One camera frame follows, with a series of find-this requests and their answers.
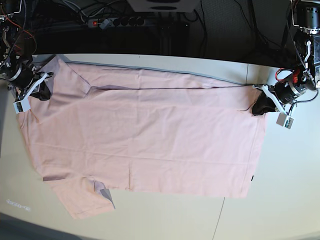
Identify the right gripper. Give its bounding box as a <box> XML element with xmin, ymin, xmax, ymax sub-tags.
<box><xmin>7</xmin><ymin>62</ymin><xmax>54</xmax><ymax>101</ymax></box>

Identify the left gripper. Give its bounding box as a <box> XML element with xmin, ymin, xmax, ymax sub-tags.
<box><xmin>251</xmin><ymin>71</ymin><xmax>319</xmax><ymax>116</ymax></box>

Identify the pink T-shirt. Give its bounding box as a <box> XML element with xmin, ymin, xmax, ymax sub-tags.
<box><xmin>17</xmin><ymin>56</ymin><xmax>267</xmax><ymax>219</ymax></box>

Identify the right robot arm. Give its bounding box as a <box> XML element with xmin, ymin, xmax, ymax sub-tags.
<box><xmin>0</xmin><ymin>0</ymin><xmax>53</xmax><ymax>101</ymax></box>

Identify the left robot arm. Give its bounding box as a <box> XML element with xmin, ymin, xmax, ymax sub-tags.
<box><xmin>252</xmin><ymin>0</ymin><xmax>320</xmax><ymax>116</ymax></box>

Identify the black power strip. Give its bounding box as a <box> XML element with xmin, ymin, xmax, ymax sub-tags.
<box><xmin>87</xmin><ymin>17</ymin><xmax>147</xmax><ymax>30</ymax></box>

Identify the black power adapter box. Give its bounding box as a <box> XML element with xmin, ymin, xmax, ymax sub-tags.
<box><xmin>171</xmin><ymin>21</ymin><xmax>190</xmax><ymax>39</ymax></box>

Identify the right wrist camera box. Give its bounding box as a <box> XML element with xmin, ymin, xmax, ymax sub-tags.
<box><xmin>13</xmin><ymin>98</ymin><xmax>31</xmax><ymax>114</ymax></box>

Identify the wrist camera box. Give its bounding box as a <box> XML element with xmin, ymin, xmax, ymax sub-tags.
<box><xmin>276</xmin><ymin>113</ymin><xmax>295</xmax><ymax>129</ymax></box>
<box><xmin>13</xmin><ymin>98</ymin><xmax>31</xmax><ymax>114</ymax></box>

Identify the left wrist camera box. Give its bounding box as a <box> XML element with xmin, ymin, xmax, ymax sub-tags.
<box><xmin>276</xmin><ymin>113</ymin><xmax>295</xmax><ymax>129</ymax></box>

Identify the aluminium table leg post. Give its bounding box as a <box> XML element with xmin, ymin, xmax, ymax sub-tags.
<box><xmin>159</xmin><ymin>26</ymin><xmax>171</xmax><ymax>56</ymax></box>

